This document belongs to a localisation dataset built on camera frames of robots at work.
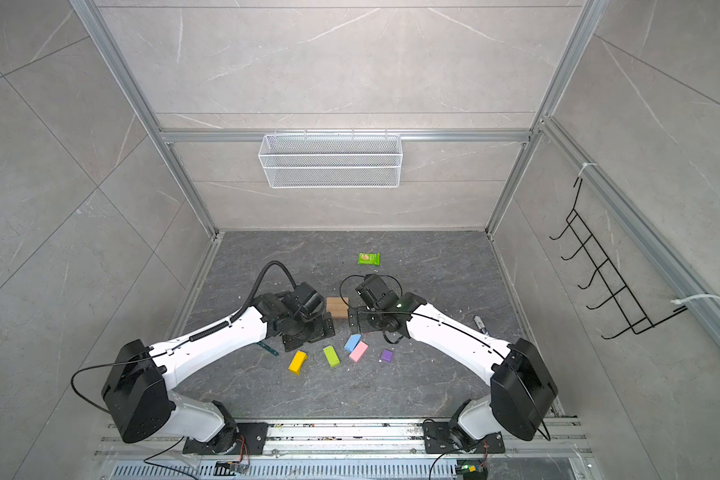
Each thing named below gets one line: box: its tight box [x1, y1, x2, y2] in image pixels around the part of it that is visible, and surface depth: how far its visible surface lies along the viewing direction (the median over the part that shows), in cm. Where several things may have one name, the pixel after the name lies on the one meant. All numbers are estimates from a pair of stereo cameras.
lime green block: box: [323, 345, 341, 367], surface depth 88 cm
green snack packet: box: [357, 253, 381, 266], surface depth 113 cm
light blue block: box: [344, 334, 362, 352], surface depth 90 cm
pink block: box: [349, 340, 369, 363], surface depth 90 cm
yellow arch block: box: [288, 350, 308, 375], surface depth 85 cm
